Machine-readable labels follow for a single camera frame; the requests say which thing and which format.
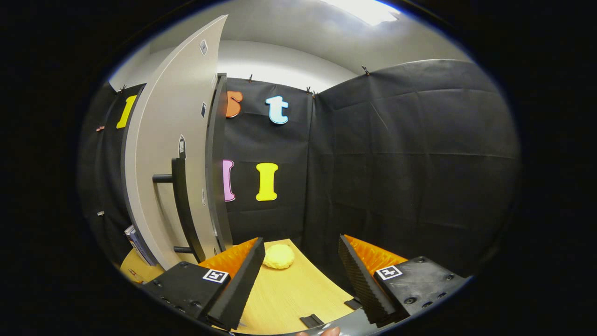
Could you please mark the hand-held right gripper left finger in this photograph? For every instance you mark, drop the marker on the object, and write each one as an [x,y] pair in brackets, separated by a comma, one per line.
[240,289]

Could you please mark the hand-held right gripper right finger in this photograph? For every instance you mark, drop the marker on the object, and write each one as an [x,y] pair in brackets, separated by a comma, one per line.
[364,289]

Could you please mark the grey cabinet door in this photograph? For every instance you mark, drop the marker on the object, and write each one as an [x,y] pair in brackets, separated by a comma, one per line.
[168,130]

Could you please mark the yellow plush ball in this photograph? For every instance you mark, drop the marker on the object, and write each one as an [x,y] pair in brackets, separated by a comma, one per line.
[278,256]

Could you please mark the blue spine book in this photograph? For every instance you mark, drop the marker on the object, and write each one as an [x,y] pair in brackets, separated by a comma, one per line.
[140,245]

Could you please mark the black backdrop cloth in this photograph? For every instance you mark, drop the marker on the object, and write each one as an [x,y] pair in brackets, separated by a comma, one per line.
[410,168]

